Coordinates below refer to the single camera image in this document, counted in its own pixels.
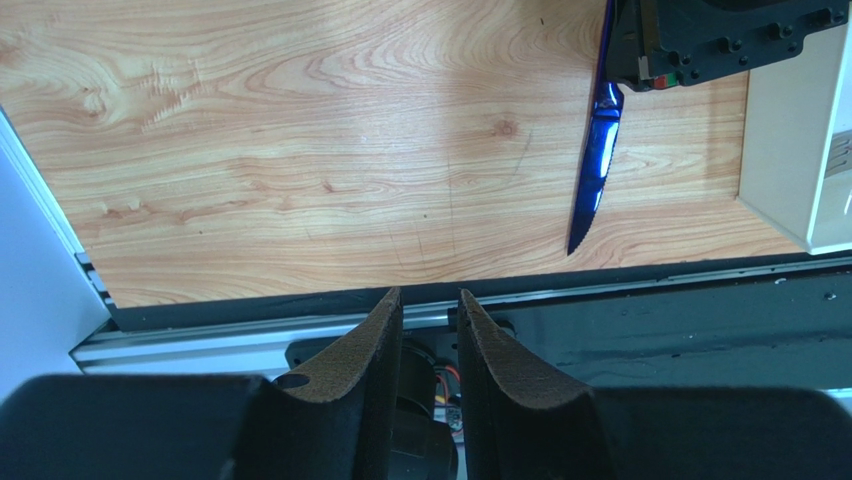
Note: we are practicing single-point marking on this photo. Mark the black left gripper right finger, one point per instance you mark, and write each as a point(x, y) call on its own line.
point(525, 419)

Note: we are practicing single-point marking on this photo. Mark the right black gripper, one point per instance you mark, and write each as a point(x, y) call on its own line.
point(659, 44)

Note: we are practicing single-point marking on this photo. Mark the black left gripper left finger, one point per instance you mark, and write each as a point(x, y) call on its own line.
point(329, 418)

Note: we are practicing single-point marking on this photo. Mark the blue serrated knife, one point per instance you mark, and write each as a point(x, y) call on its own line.
point(604, 118)

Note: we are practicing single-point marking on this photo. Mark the white divided utensil tray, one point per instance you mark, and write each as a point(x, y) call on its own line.
point(796, 157)

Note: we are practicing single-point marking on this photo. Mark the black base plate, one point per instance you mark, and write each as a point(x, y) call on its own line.
point(785, 330)

